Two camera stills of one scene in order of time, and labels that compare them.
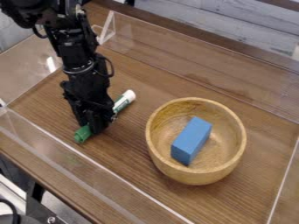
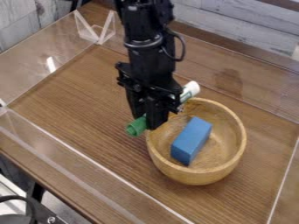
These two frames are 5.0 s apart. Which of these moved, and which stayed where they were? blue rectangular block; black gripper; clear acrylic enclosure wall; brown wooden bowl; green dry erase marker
Moved: black gripper; green dry erase marker
Stayed: brown wooden bowl; blue rectangular block; clear acrylic enclosure wall
